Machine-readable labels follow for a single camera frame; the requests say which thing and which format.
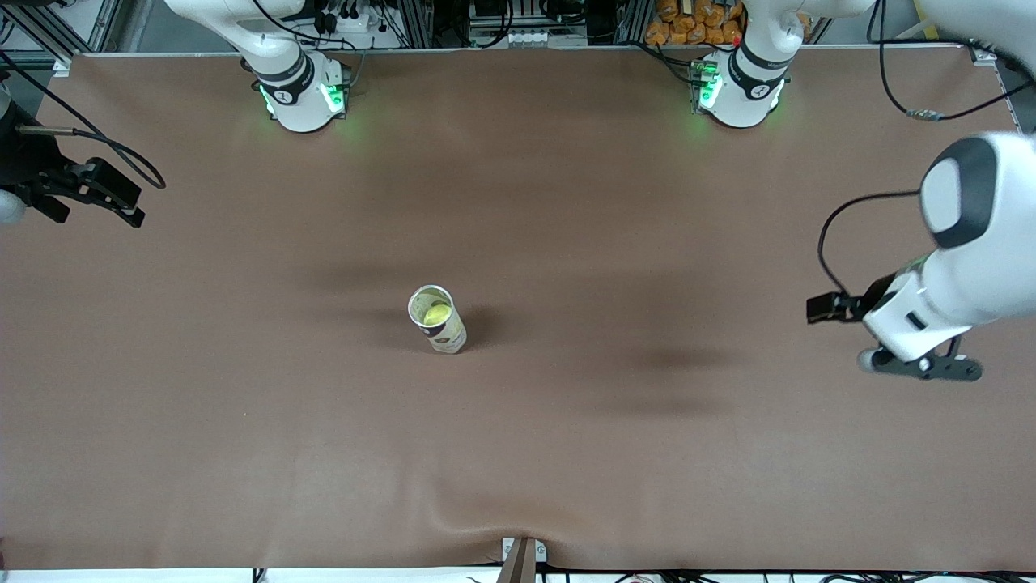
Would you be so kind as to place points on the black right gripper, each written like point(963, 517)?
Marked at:
point(31, 164)

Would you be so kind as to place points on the brown table mat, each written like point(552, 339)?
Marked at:
point(518, 445)

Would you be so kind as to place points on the white terminal block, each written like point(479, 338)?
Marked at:
point(526, 38)

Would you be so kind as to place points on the yellow Monte Carlo tennis ball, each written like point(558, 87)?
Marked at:
point(437, 312)

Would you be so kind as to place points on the white power strip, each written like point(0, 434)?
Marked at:
point(364, 24)

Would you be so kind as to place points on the clear tennis ball can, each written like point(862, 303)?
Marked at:
point(453, 340)

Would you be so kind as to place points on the orange packaged goods pile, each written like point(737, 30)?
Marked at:
point(688, 24)

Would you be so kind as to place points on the metal table edge bracket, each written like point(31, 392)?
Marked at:
point(522, 563)

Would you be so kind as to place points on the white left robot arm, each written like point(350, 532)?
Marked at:
point(971, 267)

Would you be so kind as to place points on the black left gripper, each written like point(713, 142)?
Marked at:
point(851, 308)

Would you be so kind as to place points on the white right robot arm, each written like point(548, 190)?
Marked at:
point(299, 89)

